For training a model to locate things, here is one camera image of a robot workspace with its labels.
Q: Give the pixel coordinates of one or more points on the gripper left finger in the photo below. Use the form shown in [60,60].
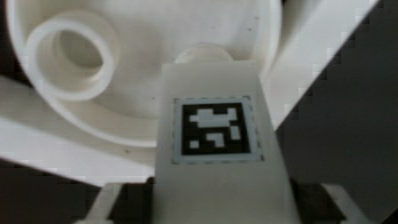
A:
[124,205]

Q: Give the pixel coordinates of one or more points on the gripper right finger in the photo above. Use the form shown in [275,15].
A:
[326,205]

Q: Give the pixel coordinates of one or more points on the white stool leg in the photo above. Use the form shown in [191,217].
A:
[221,179]

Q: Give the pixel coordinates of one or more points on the white round stool seat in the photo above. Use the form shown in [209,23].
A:
[95,43]

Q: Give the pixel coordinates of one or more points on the white fence front wall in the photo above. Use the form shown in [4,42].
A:
[49,145]

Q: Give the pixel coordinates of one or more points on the white fence wall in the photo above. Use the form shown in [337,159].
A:
[319,24]
[49,145]

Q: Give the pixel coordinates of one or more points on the white fence right wall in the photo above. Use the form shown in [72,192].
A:
[319,24]

